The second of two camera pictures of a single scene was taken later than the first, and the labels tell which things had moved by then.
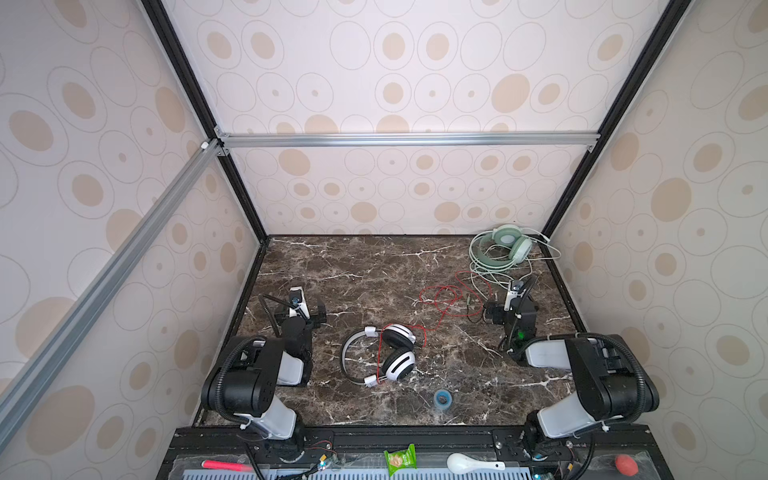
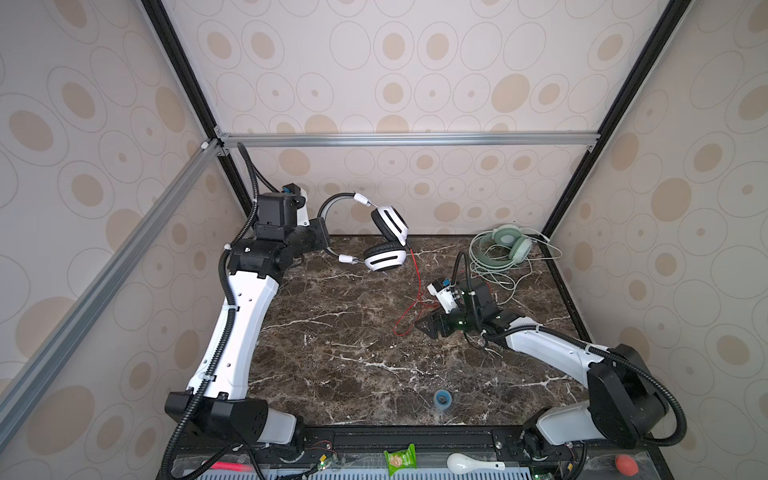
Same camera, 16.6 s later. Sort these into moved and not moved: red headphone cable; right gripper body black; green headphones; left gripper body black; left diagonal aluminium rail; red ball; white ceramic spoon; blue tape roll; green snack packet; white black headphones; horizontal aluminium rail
Moved: left gripper body black; red headphone cable; white black headphones; right gripper body black
Not moved: horizontal aluminium rail; left diagonal aluminium rail; green snack packet; blue tape roll; white ceramic spoon; red ball; green headphones
